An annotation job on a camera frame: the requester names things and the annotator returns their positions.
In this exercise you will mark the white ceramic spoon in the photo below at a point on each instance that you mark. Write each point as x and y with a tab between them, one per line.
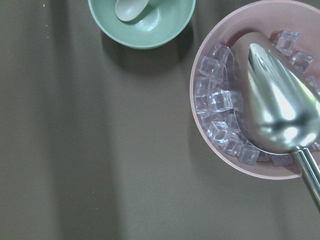
128	10

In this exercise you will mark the metal ice scoop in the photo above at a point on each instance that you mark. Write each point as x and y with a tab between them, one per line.
275	107

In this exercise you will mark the pink bowl of ice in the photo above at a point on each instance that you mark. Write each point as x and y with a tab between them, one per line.
294	27

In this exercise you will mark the green ceramic bowl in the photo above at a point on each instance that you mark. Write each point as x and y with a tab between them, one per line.
159	23

